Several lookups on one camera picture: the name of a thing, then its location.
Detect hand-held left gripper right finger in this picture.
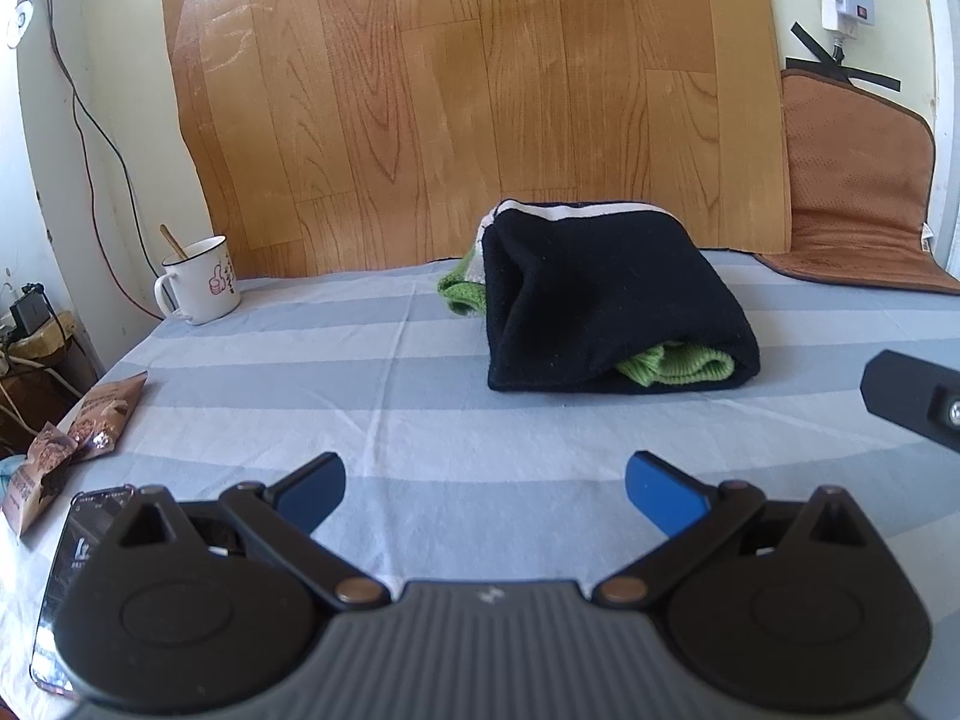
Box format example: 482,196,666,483
592,452,863,611

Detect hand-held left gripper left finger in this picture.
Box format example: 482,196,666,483
112,452,392,611

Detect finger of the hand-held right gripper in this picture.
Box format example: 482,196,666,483
861,349,960,455

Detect dark navy garment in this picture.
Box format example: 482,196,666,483
480,199,760,395

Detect grey striped bed sheet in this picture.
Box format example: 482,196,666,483
0,244,960,720

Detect brown perforated mat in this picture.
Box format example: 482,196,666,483
754,67,938,293

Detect brown snack packet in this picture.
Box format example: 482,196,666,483
67,373,149,462
0,424,80,537

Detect white enamel mug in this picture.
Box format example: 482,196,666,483
155,236,242,326

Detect black smartphone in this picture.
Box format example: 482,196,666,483
30,486,140,698

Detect black tape strips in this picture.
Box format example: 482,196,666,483
791,24,901,91

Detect black power adapter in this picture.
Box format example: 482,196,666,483
11,283,53,338

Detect white window frame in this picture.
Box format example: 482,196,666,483
930,0,960,278

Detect wood pattern wall sheet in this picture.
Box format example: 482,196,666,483
161,0,792,275

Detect thin dark wall cable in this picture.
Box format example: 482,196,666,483
41,0,162,323

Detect white wall hook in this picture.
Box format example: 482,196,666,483
0,4,35,50

